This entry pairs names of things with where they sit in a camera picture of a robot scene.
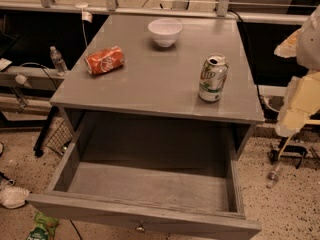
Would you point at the white hanging tag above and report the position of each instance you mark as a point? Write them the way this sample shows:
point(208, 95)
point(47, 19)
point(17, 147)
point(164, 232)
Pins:
point(87, 16)

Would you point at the white face mask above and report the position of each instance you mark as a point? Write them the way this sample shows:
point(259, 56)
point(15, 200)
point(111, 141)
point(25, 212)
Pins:
point(12, 197)

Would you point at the crushed orange soda can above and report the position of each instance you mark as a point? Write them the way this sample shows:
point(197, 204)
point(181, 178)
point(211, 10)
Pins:
point(105, 60)

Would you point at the open grey top drawer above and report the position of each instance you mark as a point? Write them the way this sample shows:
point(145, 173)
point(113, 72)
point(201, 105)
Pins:
point(174, 175)

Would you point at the green snack bag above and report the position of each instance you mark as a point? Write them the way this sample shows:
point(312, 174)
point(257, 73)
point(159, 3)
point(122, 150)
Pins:
point(44, 227)

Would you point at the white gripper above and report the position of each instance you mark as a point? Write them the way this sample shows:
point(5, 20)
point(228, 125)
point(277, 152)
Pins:
point(310, 49)

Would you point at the plastic bottle on floor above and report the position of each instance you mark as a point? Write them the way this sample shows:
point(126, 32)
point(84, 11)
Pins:
point(274, 175)

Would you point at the grey wooden cabinet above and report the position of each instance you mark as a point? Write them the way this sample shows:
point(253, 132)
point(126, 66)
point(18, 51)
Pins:
point(164, 81)

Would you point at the green white 7up can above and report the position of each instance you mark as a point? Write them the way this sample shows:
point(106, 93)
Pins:
point(212, 78)

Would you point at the metal drawer knob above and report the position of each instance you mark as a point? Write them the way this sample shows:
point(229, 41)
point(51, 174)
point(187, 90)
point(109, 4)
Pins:
point(140, 228)

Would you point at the grey side bench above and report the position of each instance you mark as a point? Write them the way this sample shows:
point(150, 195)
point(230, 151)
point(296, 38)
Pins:
point(30, 78)

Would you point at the wire mesh basket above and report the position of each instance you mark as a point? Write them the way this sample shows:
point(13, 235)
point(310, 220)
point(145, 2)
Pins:
point(60, 139)

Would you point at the yellow black cart frame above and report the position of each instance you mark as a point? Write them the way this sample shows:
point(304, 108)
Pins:
point(285, 150)

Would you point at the white bowl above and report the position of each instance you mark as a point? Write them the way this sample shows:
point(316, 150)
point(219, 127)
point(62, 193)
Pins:
point(165, 32)

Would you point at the clear plastic water bottle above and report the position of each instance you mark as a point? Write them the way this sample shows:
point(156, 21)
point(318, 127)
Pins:
point(58, 61)

